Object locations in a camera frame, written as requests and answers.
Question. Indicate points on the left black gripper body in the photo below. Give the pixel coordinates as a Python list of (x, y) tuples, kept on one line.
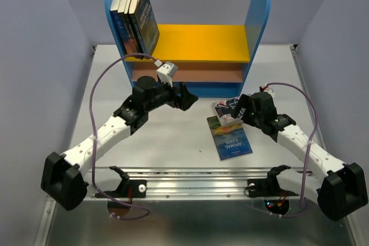
[(166, 94)]

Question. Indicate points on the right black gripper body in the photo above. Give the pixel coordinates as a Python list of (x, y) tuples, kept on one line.
[(255, 117)]

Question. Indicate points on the Little Women book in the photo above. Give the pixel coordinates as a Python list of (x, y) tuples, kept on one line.
[(223, 110)]

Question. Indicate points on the A Tale of Two Cities book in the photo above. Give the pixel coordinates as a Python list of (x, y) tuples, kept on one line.
[(120, 11)]

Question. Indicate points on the Nineteen Eighty-Four book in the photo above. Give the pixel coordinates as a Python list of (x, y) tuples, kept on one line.
[(144, 23)]

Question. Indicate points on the Jane Eyre book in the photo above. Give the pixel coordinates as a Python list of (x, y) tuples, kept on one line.
[(116, 12)]

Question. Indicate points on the Three Days to See book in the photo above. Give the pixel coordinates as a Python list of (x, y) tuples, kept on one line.
[(132, 36)]

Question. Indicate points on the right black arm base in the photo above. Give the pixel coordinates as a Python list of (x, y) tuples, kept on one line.
[(265, 188)]

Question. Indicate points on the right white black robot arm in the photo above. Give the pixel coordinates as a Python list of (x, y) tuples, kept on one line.
[(336, 187)]

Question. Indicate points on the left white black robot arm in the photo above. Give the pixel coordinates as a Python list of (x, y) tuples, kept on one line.
[(63, 174)]

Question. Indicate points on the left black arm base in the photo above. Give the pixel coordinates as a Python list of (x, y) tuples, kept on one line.
[(133, 188)]

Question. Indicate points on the Animal Farm book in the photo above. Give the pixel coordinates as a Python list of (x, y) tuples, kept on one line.
[(230, 141)]

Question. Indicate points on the blue and yellow bookshelf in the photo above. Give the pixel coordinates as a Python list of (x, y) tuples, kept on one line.
[(214, 60)]

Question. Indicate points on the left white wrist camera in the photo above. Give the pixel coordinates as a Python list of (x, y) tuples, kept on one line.
[(165, 72)]

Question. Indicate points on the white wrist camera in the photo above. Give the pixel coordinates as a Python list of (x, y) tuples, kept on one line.
[(267, 89), (165, 72)]

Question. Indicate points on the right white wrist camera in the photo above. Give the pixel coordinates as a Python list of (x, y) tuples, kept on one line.
[(267, 89)]

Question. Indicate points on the aluminium mounting rail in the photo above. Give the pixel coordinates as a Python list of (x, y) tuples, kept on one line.
[(178, 184)]

